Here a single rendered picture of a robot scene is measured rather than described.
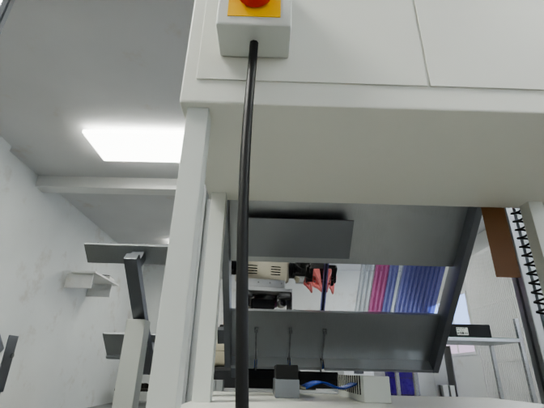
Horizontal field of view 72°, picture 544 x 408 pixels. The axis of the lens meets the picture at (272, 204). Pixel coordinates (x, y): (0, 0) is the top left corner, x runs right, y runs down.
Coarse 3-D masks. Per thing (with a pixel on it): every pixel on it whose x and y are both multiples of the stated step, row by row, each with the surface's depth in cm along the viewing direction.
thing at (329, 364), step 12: (252, 360) 124; (264, 360) 124; (276, 360) 124; (300, 360) 125; (312, 360) 125; (324, 360) 125; (336, 360) 125; (348, 360) 125; (360, 360) 126; (372, 360) 126; (384, 360) 126; (396, 360) 126; (408, 360) 126; (420, 360) 126
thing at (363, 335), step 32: (256, 320) 120; (288, 320) 120; (320, 320) 120; (352, 320) 120; (384, 320) 120; (416, 320) 120; (320, 352) 125; (352, 352) 125; (384, 352) 125; (416, 352) 125
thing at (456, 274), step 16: (480, 208) 100; (464, 224) 106; (464, 240) 106; (464, 256) 106; (448, 272) 114; (464, 272) 108; (448, 288) 114; (448, 304) 114; (448, 320) 115; (432, 352) 123; (432, 368) 123
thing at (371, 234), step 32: (256, 224) 102; (288, 224) 102; (320, 224) 102; (352, 224) 102; (384, 224) 106; (416, 224) 106; (448, 224) 106; (256, 256) 106; (288, 256) 106; (320, 256) 106; (352, 256) 110; (384, 256) 110; (416, 256) 110; (448, 256) 110
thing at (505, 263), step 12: (492, 216) 80; (504, 216) 80; (492, 228) 79; (504, 228) 79; (492, 240) 78; (504, 240) 78; (492, 252) 77; (504, 252) 77; (504, 264) 76; (516, 264) 76; (504, 276) 75; (516, 276) 75
